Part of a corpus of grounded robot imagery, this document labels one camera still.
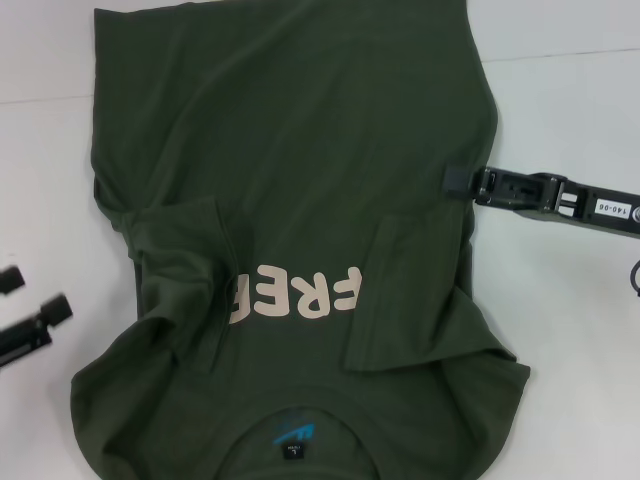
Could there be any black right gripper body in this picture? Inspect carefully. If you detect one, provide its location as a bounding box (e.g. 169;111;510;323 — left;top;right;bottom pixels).
519;171;640;236

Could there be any dark green FREE t-shirt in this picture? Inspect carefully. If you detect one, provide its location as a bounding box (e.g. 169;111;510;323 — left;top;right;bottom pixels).
69;0;532;480

